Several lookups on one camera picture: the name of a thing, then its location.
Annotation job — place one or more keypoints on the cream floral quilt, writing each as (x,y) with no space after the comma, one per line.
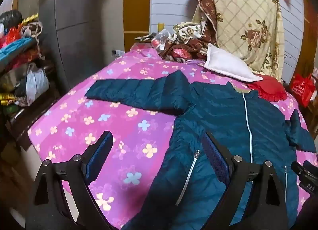
(243,9)

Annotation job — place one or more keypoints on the wooden door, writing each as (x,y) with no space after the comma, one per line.
(136,9)

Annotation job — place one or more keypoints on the yellow tube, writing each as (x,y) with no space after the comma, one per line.
(161,27)

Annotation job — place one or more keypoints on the black bag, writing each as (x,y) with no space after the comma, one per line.
(11,18)

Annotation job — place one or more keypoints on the blue padded cloth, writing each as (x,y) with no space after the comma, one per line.
(17,47)

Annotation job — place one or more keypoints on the dark wooden shelf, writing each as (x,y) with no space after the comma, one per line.
(37,118)

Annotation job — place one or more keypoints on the gold foil packets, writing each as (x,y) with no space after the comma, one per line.
(6,98)

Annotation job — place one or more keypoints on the pink floral bed sheet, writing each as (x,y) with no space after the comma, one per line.
(111,125)

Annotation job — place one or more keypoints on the red shopping bag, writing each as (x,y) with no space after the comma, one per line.
(301,88)

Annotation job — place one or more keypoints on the red shiny package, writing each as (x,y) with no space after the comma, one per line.
(180,52)

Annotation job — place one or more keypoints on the white pillow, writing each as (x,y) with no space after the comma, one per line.
(228,63)

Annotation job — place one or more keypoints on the clear plastic bag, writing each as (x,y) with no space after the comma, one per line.
(162,37)

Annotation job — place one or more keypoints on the teal down jacket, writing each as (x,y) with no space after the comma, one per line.
(223,120)

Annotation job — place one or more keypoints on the yellow ribbon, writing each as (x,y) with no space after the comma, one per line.
(29,19)

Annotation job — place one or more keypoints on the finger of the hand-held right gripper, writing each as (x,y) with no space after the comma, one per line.
(298,168)

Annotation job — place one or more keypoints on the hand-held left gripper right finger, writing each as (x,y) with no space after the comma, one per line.
(215,154)

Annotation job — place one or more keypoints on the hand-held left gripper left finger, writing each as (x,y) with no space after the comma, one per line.
(98,154)

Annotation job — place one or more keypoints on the grey wardrobe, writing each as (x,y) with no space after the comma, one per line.
(82,21)

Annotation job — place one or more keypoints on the red fringed cushion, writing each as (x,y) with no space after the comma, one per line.
(268,86)

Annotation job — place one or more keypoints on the beige patterned scarf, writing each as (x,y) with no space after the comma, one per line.
(31,29)

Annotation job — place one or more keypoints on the white plastic bag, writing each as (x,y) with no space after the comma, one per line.
(36,83)

